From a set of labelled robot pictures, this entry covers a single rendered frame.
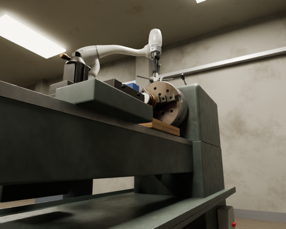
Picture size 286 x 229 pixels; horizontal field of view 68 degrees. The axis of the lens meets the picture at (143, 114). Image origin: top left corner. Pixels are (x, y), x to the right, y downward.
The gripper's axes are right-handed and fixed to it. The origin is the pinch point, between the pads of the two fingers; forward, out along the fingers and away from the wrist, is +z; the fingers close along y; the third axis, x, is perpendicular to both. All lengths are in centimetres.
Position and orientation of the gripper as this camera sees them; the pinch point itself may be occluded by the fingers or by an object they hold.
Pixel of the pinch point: (155, 77)
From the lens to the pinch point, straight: 166.4
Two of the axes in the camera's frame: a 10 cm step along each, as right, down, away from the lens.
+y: -5.1, -2.0, -8.3
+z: 0.0, 9.7, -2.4
